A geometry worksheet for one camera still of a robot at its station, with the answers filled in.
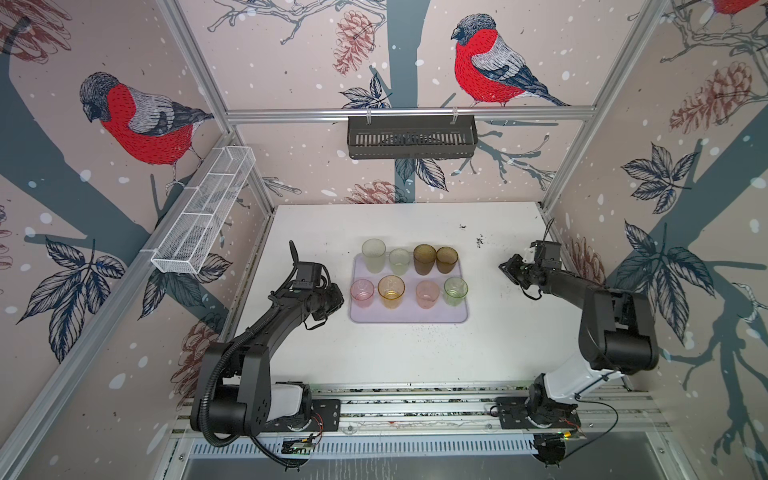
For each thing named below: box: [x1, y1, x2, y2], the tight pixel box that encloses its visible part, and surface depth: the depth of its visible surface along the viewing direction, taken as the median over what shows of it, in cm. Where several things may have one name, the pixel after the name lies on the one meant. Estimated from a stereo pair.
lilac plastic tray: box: [349, 239, 469, 323], surface depth 95 cm
